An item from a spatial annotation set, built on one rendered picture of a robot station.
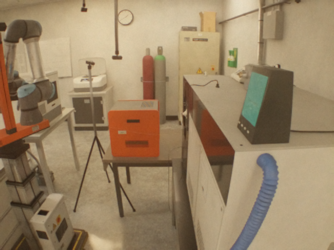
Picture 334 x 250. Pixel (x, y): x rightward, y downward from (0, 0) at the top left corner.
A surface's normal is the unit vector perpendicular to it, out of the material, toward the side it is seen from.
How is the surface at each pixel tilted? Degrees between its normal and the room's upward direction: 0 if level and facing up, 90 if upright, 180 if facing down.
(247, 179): 90
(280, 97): 88
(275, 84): 88
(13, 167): 90
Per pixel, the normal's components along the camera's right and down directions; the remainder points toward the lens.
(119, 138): 0.03, 0.34
